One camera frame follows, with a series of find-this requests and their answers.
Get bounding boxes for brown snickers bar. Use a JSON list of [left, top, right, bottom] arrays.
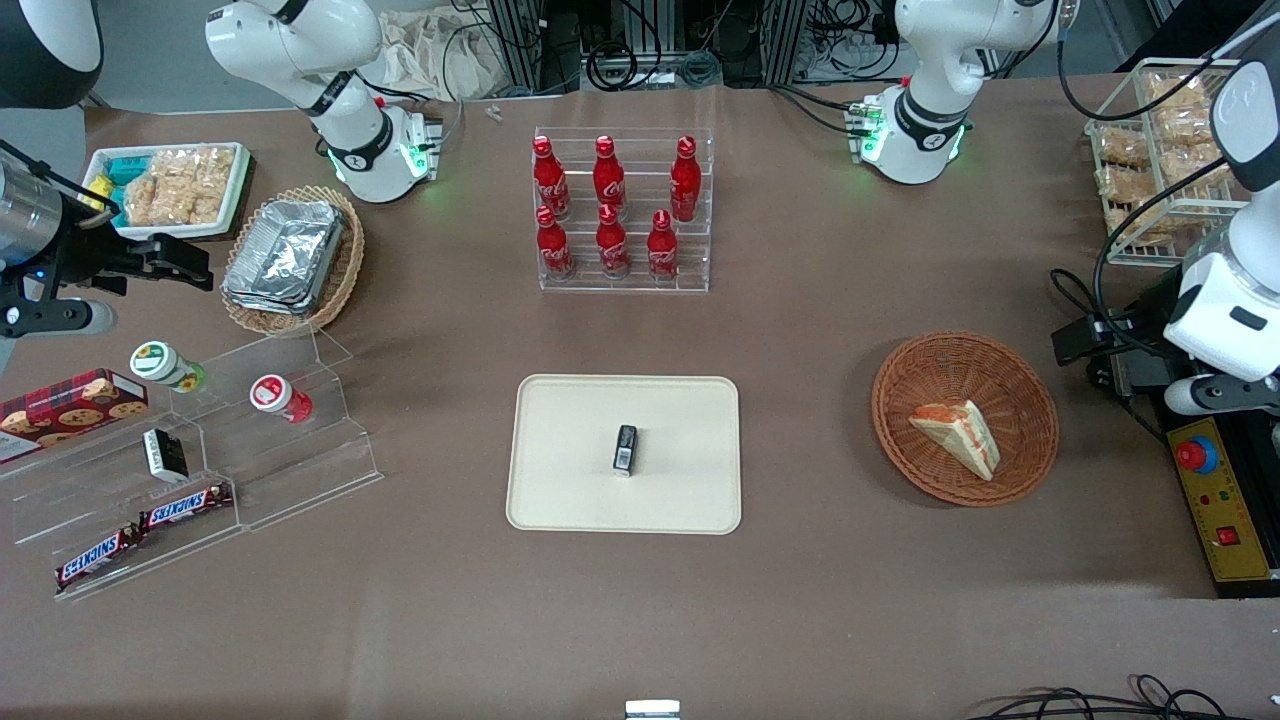
[[137, 484, 235, 532], [54, 526, 144, 592]]

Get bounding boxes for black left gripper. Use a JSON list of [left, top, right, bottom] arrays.
[[1051, 305, 1177, 367]]

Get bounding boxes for stacked aluminium foil containers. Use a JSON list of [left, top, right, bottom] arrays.
[[221, 199, 347, 317]]

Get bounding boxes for round brown wicker basket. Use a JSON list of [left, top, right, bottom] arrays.
[[871, 331, 1060, 508]]

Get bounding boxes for green lidded cup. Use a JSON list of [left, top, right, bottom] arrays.
[[130, 341, 208, 394]]

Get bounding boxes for white wire rack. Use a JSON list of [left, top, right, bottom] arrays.
[[1085, 57, 1263, 268]]

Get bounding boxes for red cola bottle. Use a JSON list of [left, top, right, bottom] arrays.
[[647, 210, 681, 284], [669, 136, 702, 223], [593, 136, 628, 220], [536, 206, 576, 282], [532, 136, 571, 222], [596, 204, 632, 280]]

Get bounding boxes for white rectangular snack tray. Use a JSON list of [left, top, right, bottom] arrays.
[[82, 142, 252, 243]]

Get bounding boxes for red plaid cookie box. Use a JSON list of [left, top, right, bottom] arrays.
[[0, 369, 150, 467]]

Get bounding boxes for clear acrylic bottle rack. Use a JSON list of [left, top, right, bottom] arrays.
[[533, 127, 715, 294]]

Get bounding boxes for black floor cables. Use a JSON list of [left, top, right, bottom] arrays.
[[965, 674, 1280, 720]]

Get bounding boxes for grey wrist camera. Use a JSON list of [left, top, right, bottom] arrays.
[[1164, 375, 1280, 417], [0, 300, 118, 339]]

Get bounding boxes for large clear cracker bag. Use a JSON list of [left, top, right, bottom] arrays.
[[1143, 74, 1233, 147]]

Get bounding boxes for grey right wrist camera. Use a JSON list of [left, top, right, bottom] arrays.
[[0, 300, 118, 339]]

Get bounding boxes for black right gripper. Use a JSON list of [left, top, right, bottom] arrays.
[[42, 212, 215, 294]]

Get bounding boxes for red lidded cup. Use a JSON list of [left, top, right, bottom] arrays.
[[249, 374, 314, 425]]

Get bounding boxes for oval light wicker basket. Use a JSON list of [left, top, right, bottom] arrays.
[[219, 185, 366, 338]]

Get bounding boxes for beige plastic tray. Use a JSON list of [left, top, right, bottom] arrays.
[[506, 375, 742, 535]]

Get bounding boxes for bag of rice crackers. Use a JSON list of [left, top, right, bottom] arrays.
[[122, 147, 237, 228]]

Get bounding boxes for coiled black cable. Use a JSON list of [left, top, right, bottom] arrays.
[[585, 42, 642, 92]]

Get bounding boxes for clear acrylic stepped stand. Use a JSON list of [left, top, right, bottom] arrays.
[[0, 328, 385, 603]]

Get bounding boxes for black equipment base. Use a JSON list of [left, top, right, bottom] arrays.
[[1086, 270, 1280, 600]]

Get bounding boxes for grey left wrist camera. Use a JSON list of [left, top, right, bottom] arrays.
[[1164, 375, 1280, 417]]

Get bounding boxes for small clear cracker bag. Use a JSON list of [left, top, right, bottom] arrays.
[[1096, 165, 1149, 205], [1096, 128, 1150, 168]]

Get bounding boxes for triangular sandwich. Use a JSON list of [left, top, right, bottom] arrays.
[[908, 399, 1001, 482]]

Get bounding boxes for black and white small box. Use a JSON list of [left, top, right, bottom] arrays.
[[142, 428, 190, 484]]

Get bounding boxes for yellow emergency stop box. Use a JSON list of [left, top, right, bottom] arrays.
[[1167, 417, 1278, 584]]

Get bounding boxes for beige cloth bag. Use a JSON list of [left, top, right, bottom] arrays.
[[375, 10, 523, 102]]

